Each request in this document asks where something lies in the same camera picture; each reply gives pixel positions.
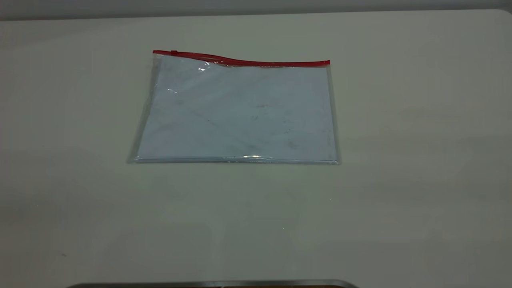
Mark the clear plastic bag red zipper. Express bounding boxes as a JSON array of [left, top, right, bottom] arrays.
[[127, 50, 340, 165]]

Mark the grey metal bar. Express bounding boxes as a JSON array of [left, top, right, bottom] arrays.
[[66, 279, 359, 288]]

